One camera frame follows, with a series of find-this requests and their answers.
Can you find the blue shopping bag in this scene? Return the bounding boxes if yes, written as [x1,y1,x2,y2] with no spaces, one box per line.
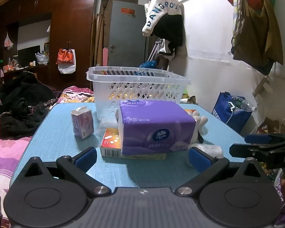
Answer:
[211,91,253,133]

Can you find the purple tissue pack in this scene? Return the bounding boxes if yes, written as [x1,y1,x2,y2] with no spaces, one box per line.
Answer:
[116,99,196,155]

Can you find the brown paper bag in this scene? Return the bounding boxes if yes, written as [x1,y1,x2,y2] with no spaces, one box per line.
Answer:
[265,117,285,135]

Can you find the metal crutches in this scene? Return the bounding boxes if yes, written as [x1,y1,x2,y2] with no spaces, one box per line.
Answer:
[147,40,163,63]

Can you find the brown wooden wardrobe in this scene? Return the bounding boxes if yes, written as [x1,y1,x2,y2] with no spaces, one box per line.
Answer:
[0,0,100,92]

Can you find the small pink tissue pack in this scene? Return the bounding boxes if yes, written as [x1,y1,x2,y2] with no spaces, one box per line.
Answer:
[71,106,95,140]

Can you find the black hanging garment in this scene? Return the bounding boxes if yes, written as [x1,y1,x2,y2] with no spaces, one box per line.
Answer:
[153,14,184,57]

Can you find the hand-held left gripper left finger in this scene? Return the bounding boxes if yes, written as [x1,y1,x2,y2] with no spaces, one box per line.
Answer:
[14,146,112,198]

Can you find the pink board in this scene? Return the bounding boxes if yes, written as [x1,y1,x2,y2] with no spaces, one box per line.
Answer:
[102,48,109,67]

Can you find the clear plastic bag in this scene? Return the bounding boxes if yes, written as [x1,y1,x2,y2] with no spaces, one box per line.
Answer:
[191,144,224,159]

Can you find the white plastic basket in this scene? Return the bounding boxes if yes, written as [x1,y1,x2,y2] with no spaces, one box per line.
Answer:
[86,66,192,121]

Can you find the clear water bottle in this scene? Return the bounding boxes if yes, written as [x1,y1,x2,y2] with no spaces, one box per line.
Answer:
[231,95,257,112]

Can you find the white plush toy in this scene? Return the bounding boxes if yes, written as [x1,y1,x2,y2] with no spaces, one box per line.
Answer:
[184,109,209,134]

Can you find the grey door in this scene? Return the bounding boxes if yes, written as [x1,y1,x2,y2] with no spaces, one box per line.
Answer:
[108,0,149,67]

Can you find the orange and white plastic bag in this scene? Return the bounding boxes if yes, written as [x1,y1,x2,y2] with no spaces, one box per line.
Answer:
[56,48,76,74]

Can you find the white charger with cable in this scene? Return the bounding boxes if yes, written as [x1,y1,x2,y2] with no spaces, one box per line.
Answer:
[226,102,237,125]

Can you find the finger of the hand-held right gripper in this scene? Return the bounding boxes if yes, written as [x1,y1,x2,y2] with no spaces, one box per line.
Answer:
[244,134,285,146]
[229,142,285,169]

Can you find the orange yellow flat box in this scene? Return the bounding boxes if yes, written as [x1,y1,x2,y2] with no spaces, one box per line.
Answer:
[100,128,168,160]

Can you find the blue plastic bag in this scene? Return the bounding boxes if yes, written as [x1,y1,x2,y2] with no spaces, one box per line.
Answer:
[139,61,158,68]

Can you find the black clothes pile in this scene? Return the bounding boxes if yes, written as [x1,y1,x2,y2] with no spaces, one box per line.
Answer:
[0,71,58,140]

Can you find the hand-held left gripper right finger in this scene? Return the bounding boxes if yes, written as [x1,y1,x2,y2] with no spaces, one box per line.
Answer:
[174,147,271,198]

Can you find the pink white hanging bag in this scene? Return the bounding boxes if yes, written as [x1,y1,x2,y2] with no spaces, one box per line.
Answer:
[4,32,14,50]

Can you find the brown hanging cloth bag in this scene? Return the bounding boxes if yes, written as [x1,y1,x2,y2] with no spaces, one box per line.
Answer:
[230,0,284,76]

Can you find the wooden wall bracket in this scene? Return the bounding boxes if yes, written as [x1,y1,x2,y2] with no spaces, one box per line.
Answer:
[252,75,274,98]

